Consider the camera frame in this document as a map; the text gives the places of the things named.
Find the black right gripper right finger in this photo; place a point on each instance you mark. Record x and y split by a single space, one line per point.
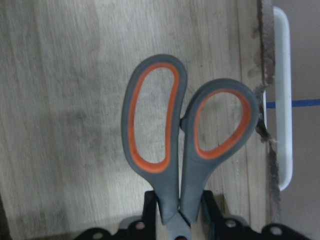
233 227

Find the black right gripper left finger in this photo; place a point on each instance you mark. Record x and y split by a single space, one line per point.
137 227

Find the grey orange scissors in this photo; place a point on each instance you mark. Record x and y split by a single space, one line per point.
178 181

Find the wooden drawer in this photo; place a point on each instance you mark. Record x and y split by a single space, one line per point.
64 70

